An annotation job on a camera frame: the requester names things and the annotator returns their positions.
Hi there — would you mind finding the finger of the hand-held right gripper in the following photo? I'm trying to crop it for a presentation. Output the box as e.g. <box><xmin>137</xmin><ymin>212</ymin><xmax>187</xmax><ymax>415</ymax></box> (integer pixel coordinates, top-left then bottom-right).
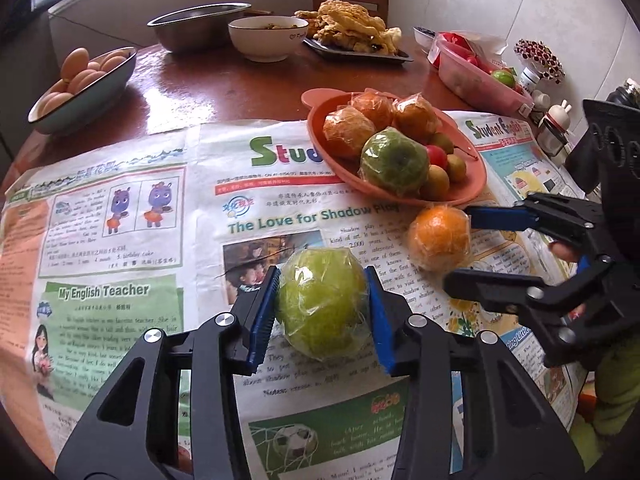
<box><xmin>442</xmin><ymin>257</ymin><xmax>618</xmax><ymax>368</ymax></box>
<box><xmin>469</xmin><ymin>192</ymin><xmax>611</xmax><ymax>261</ymax></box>

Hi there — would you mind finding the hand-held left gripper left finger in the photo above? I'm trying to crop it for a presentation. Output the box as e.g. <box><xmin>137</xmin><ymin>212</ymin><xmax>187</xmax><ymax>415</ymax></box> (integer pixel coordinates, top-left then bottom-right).
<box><xmin>55</xmin><ymin>266</ymin><xmax>281</xmax><ymax>480</ymax></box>

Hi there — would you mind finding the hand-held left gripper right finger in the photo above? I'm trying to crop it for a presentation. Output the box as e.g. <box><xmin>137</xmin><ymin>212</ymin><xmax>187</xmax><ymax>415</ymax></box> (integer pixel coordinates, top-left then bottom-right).
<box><xmin>364</xmin><ymin>266</ymin><xmax>586</xmax><ymax>480</ymax></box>

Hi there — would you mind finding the plastic-wrapped green apple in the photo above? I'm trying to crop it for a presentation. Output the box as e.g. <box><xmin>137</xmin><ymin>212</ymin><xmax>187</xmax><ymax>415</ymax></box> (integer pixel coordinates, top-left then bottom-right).
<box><xmin>276</xmin><ymin>247</ymin><xmax>369</xmax><ymax>361</ymax></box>
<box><xmin>360</xmin><ymin>129</ymin><xmax>431</xmax><ymax>197</ymax></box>

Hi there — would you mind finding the orange plastic bowl with ears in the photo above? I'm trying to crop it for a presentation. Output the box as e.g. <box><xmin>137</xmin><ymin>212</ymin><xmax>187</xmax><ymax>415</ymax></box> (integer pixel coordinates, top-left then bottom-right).
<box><xmin>301</xmin><ymin>88</ymin><xmax>488</xmax><ymax>207</ymax></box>

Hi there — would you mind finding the person's right forearm green sleeve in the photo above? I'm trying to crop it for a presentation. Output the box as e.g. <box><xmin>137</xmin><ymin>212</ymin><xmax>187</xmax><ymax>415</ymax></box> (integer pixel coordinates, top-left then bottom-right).
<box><xmin>570</xmin><ymin>345</ymin><xmax>640</xmax><ymax>461</ymax></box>

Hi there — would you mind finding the person's right hand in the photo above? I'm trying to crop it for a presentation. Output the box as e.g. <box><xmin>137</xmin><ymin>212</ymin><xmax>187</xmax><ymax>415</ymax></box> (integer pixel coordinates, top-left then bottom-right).
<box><xmin>548</xmin><ymin>241</ymin><xmax>583</xmax><ymax>264</ymax></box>

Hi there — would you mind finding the newspaper with yellow panel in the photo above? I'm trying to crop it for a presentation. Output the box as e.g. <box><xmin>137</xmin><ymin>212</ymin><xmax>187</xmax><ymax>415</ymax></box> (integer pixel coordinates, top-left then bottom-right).
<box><xmin>462</xmin><ymin>110</ymin><xmax>596</xmax><ymax>428</ymax></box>

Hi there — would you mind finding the glass jar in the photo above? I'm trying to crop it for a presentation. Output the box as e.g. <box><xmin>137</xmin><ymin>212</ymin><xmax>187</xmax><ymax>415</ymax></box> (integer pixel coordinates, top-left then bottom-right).
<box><xmin>542</xmin><ymin>127</ymin><xmax>568</xmax><ymax>156</ymax></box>

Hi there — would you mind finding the white rabbit figurine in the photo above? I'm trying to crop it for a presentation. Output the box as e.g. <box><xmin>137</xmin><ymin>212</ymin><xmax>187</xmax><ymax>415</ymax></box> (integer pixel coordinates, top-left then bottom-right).
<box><xmin>542</xmin><ymin>100</ymin><xmax>573</xmax><ymax>133</ymax></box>

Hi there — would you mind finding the newspaper with green masthead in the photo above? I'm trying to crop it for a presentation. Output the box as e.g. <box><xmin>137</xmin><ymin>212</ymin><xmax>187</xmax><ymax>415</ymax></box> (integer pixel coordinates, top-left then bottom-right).
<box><xmin>192</xmin><ymin>117</ymin><xmax>501</xmax><ymax>480</ymax></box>

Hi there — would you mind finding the white medicine bottle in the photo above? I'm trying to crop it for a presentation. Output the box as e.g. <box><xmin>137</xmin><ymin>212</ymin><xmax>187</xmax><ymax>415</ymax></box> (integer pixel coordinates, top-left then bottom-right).
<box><xmin>517</xmin><ymin>66</ymin><xmax>541</xmax><ymax>93</ymax></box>

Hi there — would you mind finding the pink plastic container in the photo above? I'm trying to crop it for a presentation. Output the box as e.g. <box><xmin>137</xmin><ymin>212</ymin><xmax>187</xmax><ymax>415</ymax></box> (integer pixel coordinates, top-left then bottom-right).
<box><xmin>434</xmin><ymin>39</ymin><xmax>535</xmax><ymax>115</ymax></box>

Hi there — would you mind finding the red white paper flower bouquet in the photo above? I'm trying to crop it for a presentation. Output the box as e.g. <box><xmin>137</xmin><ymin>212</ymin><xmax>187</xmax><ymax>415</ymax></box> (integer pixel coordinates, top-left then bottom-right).
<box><xmin>514</xmin><ymin>38</ymin><xmax>566</xmax><ymax>81</ymax></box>

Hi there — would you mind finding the red and white plastic bag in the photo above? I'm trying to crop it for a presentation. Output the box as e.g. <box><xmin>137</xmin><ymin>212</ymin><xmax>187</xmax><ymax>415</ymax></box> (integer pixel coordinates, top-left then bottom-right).
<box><xmin>432</xmin><ymin>31</ymin><xmax>508</xmax><ymax>68</ymax></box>

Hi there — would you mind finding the newspaper with cartoon hippos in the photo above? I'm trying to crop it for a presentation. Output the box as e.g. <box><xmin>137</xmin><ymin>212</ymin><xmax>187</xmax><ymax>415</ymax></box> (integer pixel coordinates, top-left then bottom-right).
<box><xmin>0</xmin><ymin>125</ymin><xmax>203</xmax><ymax>471</ymax></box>

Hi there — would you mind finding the white dish with dark rim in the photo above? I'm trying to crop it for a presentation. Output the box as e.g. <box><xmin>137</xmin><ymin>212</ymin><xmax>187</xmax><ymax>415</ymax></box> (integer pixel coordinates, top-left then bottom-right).
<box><xmin>412</xmin><ymin>26</ymin><xmax>438</xmax><ymax>51</ymax></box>

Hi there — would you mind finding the dark baking tray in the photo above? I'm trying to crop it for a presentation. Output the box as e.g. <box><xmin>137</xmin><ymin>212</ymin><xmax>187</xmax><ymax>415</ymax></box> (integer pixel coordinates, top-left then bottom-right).
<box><xmin>301</xmin><ymin>35</ymin><xmax>415</xmax><ymax>65</ymax></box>

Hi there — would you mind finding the pile of fried food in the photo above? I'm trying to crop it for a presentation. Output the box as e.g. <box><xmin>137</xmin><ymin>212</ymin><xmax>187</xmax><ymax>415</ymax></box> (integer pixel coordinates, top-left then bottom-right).
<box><xmin>294</xmin><ymin>0</ymin><xmax>402</xmax><ymax>55</ymax></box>

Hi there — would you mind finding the teal enamel bowl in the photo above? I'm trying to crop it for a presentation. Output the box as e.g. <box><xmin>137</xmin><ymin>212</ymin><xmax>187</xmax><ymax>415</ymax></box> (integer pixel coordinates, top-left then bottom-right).
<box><xmin>27</xmin><ymin>47</ymin><xmax>138</xmax><ymax>136</ymax></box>

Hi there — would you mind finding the white ceramic bowl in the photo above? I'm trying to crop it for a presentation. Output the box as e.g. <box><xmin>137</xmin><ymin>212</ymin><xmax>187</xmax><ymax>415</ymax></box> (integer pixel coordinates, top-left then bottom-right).
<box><xmin>228</xmin><ymin>16</ymin><xmax>310</xmax><ymax>63</ymax></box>

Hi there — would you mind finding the stainless steel bowl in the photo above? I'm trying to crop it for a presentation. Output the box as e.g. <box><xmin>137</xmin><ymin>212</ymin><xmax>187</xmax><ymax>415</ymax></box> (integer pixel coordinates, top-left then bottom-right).
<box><xmin>146</xmin><ymin>2</ymin><xmax>252</xmax><ymax>53</ymax></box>

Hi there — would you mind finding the orange stew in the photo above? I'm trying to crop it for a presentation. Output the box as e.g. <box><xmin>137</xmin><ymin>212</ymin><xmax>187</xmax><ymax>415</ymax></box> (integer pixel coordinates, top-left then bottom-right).
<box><xmin>245</xmin><ymin>19</ymin><xmax>301</xmax><ymax>30</ymax></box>

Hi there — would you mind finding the pile of brown eggs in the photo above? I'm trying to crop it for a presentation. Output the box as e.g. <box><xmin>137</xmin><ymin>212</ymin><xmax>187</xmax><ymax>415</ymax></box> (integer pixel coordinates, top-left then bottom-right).
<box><xmin>37</xmin><ymin>47</ymin><xmax>128</xmax><ymax>116</ymax></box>

